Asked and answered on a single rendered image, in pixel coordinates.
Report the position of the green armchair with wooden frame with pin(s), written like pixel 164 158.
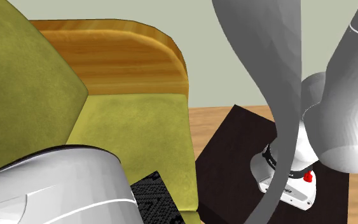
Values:
pixel 135 130

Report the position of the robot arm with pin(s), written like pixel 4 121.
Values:
pixel 346 124

